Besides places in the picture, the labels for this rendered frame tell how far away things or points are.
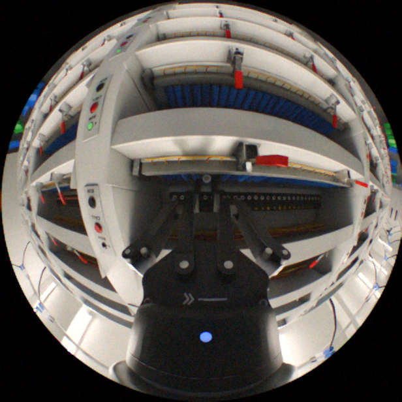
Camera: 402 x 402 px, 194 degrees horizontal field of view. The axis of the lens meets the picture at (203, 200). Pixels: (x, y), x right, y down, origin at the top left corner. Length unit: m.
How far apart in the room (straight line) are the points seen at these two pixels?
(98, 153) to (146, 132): 0.08
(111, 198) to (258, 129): 0.21
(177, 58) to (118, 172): 0.23
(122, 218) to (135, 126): 0.13
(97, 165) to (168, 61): 0.23
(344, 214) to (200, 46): 0.59
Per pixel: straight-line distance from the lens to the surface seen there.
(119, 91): 0.22
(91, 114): 0.24
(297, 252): 0.26
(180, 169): 0.18
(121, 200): 0.20
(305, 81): 0.36
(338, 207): 0.54
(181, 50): 0.28
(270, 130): 0.17
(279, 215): 0.44
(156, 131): 0.15
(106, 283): 0.53
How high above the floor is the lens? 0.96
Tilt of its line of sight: 14 degrees up
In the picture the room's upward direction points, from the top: 180 degrees counter-clockwise
